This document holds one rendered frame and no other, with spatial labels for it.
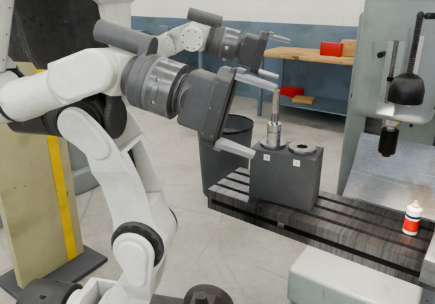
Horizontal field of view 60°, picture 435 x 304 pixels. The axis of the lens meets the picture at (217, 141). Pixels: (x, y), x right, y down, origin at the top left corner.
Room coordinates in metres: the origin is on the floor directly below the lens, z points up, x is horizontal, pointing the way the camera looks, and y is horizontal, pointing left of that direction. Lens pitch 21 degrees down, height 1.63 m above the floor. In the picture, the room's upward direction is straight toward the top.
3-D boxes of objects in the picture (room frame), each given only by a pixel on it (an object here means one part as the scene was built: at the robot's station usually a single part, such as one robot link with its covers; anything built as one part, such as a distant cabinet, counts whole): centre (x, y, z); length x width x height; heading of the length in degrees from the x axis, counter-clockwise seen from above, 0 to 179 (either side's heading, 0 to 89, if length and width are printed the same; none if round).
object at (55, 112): (0.90, 0.32, 1.34); 0.14 x 0.13 x 0.12; 168
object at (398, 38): (0.92, -0.43, 1.44); 0.04 x 0.04 x 0.21; 55
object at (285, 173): (1.18, -0.23, 1.05); 0.22 x 0.12 x 0.20; 64
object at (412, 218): (0.97, -0.58, 1.01); 0.04 x 0.04 x 0.11
